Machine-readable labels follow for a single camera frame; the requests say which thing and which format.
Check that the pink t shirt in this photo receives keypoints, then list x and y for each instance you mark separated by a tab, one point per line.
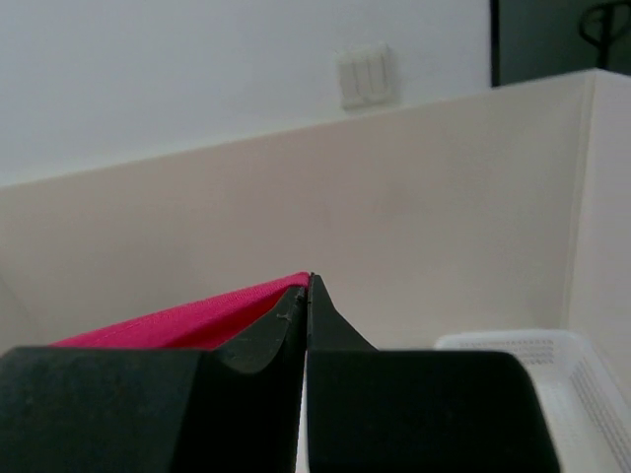
204	324

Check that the white plastic basket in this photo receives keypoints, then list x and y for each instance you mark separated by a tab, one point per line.
587	415

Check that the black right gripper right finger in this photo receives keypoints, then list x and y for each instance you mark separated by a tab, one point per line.
373	410

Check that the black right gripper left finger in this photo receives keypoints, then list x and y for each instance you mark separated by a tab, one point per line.
232	409

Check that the white wall light switch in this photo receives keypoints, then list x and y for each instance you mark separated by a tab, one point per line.
364	76

